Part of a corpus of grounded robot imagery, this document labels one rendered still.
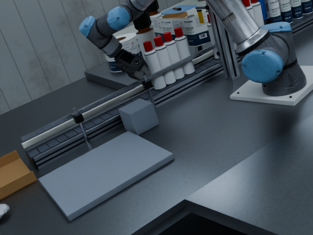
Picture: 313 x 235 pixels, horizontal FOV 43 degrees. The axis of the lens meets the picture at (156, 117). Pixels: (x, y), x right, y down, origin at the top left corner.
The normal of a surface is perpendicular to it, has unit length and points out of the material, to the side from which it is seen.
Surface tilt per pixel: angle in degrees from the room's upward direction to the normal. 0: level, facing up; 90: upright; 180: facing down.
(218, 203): 0
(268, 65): 99
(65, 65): 90
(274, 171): 0
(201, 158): 0
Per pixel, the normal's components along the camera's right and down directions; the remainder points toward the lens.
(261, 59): -0.36, 0.61
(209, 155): -0.28, -0.88
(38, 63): 0.66, 0.11
